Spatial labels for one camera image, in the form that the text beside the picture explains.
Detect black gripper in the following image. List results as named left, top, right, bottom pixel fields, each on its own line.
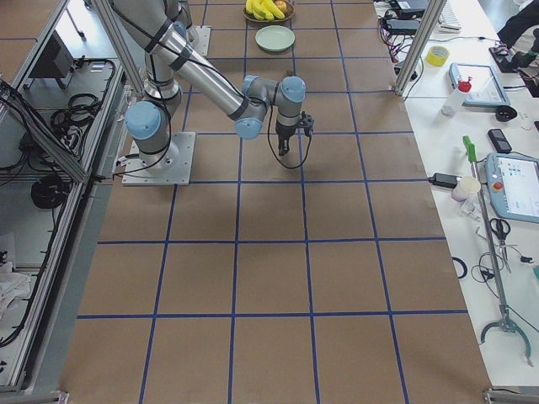
left=275, top=121, right=298, bottom=157

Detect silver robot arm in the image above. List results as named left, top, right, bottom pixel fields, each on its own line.
left=109, top=1, right=313, bottom=157
left=163, top=0, right=198, bottom=45

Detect pale green plate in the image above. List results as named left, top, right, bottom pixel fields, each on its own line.
left=255, top=25, right=296, bottom=52

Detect woven wicker basket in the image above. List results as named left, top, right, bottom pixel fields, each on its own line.
left=242, top=7, right=296, bottom=23

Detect yellow banana bunch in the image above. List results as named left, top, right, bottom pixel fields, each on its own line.
left=245, top=0, right=286, bottom=21

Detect red yellow apple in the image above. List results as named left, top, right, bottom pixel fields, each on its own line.
left=274, top=0, right=287, bottom=13

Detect black power adapter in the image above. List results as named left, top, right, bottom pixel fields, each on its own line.
left=385, top=19, right=420, bottom=35

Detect clear bottle red cap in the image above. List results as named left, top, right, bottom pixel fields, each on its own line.
left=440, top=77, right=472, bottom=117

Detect yellow tape roll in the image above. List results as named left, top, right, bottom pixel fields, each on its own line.
left=425, top=45, right=450, bottom=67

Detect paper cup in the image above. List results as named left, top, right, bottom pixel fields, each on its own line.
left=451, top=176, right=481, bottom=202

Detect blue teach pendant far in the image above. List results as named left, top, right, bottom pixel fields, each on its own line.
left=448, top=62, right=510, bottom=107

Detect blue teach pendant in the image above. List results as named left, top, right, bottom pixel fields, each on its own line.
left=448, top=62, right=510, bottom=107
left=484, top=153, right=538, bottom=223

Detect black scissors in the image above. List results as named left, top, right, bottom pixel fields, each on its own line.
left=489, top=218, right=511, bottom=273

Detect blue teach pendant near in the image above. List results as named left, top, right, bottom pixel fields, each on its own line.
left=484, top=153, right=538, bottom=223

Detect reacher grabber tool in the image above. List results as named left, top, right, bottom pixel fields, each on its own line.
left=462, top=135, right=536, bottom=368

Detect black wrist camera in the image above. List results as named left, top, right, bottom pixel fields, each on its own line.
left=298, top=111, right=314, bottom=138

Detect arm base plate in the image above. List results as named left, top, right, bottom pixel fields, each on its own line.
left=187, top=25, right=211, bottom=57
left=122, top=132, right=196, bottom=186

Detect aluminium frame post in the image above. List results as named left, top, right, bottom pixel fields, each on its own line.
left=393, top=0, right=446, bottom=96

